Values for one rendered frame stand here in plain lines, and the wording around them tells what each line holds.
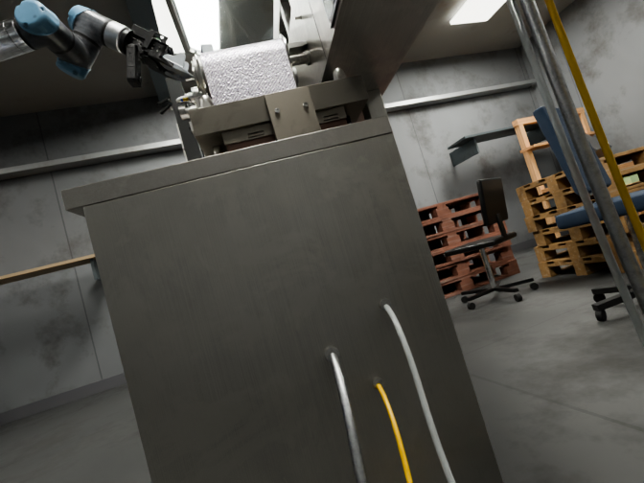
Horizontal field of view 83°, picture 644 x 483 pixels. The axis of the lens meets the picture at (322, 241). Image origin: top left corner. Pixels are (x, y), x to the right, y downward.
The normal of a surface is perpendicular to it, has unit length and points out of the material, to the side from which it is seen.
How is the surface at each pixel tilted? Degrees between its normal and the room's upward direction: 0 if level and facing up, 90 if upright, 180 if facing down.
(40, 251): 90
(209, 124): 90
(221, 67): 90
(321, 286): 90
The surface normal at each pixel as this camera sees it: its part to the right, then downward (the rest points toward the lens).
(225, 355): 0.14, -0.11
